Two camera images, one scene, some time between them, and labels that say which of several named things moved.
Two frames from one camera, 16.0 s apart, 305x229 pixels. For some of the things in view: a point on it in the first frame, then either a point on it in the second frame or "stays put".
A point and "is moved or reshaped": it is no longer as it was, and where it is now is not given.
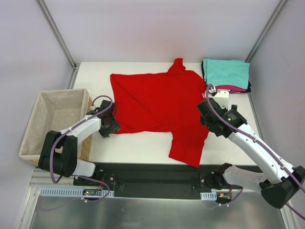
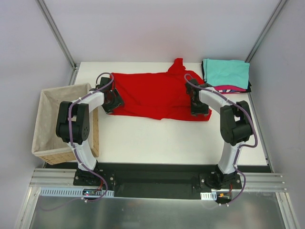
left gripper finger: x=106 y=132 → x=112 y=101
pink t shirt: x=231 y=88 stays put
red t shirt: x=167 y=101 is moved or reshaped
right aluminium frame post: x=278 y=8 stays put
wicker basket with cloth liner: x=57 y=110 is moved or reshaped
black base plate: x=154 y=181 stays put
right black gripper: x=203 y=110 → x=198 y=109
